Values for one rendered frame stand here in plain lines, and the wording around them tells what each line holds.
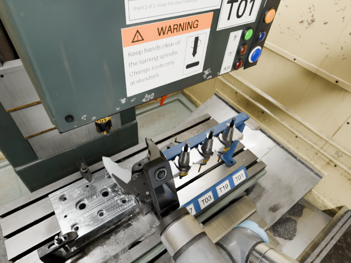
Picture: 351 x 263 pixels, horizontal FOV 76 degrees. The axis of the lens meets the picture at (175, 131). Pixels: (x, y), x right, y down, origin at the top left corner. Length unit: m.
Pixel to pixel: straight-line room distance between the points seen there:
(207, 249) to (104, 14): 0.38
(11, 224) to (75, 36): 0.99
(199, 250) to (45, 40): 0.37
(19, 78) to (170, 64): 0.74
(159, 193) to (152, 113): 1.54
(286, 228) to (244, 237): 0.94
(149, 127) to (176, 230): 1.44
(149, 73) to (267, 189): 1.20
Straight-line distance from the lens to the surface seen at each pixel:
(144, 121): 1.86
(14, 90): 1.05
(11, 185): 1.72
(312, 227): 1.57
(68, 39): 0.30
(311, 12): 1.27
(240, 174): 1.19
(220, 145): 0.90
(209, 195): 1.08
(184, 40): 0.38
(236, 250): 0.55
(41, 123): 1.17
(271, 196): 1.45
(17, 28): 0.29
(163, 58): 0.37
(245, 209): 1.36
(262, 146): 1.54
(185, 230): 0.43
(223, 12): 0.41
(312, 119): 1.38
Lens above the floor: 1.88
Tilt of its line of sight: 46 degrees down
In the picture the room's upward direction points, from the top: 7 degrees clockwise
